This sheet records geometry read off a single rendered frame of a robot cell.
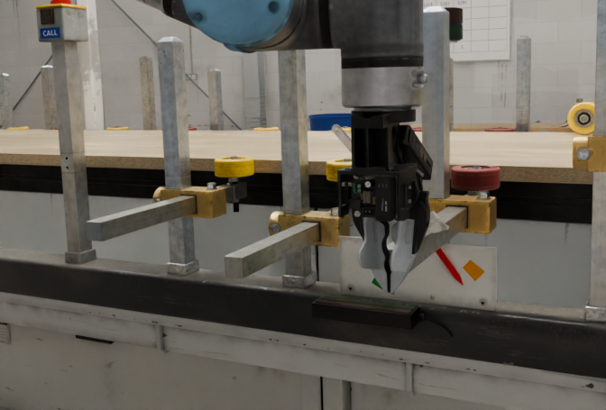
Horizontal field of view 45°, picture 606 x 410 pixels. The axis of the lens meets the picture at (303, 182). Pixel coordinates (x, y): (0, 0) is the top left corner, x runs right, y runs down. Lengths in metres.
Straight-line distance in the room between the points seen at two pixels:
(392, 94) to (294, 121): 0.48
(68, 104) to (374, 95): 0.88
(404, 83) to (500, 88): 7.54
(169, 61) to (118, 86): 8.69
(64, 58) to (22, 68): 9.49
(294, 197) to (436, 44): 0.35
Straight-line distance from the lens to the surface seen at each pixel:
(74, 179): 1.54
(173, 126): 1.36
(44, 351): 2.11
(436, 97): 1.14
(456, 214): 1.08
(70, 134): 1.53
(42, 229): 1.95
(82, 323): 1.65
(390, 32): 0.77
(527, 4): 8.31
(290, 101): 1.23
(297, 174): 1.24
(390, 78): 0.77
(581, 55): 8.27
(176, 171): 1.37
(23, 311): 1.76
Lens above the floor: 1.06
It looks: 8 degrees down
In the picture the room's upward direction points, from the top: 2 degrees counter-clockwise
